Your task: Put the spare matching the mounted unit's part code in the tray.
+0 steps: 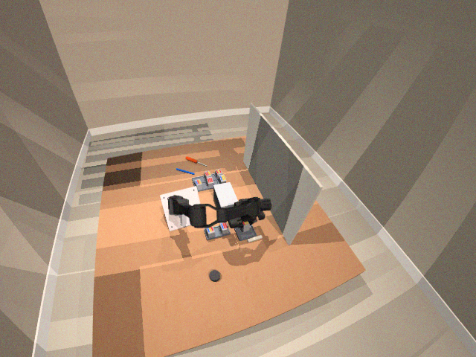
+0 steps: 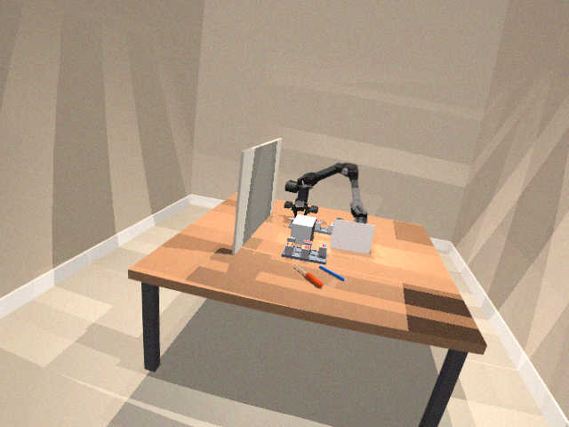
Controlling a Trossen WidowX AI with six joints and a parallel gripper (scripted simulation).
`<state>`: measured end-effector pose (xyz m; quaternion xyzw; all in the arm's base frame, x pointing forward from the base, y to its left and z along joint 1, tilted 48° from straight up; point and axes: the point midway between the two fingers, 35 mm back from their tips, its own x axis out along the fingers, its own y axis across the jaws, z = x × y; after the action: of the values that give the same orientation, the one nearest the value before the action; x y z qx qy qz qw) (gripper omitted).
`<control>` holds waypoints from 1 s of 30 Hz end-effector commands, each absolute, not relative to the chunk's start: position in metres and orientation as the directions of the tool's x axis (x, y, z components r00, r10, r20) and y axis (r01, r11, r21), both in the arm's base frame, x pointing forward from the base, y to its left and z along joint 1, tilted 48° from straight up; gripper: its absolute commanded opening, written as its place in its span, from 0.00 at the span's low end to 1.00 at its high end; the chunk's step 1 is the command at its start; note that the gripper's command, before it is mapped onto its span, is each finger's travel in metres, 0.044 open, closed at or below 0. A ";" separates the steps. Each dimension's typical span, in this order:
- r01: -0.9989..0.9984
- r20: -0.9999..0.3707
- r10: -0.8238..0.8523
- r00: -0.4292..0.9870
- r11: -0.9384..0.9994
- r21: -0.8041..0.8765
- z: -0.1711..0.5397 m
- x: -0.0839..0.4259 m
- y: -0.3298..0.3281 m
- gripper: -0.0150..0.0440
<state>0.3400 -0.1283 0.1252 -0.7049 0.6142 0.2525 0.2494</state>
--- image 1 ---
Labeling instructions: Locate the dark grey round disc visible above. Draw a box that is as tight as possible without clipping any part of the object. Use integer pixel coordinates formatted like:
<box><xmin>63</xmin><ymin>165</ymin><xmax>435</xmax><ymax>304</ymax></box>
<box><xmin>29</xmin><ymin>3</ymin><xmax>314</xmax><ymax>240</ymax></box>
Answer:
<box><xmin>209</xmin><ymin>270</ymin><xmax>220</xmax><ymax>282</ymax></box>

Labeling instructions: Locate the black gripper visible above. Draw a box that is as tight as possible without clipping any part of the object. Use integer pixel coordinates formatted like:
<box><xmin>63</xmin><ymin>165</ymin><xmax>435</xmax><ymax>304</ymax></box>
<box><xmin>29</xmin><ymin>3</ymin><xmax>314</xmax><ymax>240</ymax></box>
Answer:
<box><xmin>228</xmin><ymin>211</ymin><xmax>266</xmax><ymax>228</ymax></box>

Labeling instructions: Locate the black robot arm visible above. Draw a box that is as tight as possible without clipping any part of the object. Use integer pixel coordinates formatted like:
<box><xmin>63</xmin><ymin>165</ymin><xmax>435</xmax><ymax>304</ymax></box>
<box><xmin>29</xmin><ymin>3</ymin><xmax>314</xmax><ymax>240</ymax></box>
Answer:
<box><xmin>167</xmin><ymin>194</ymin><xmax>272</xmax><ymax>228</ymax></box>

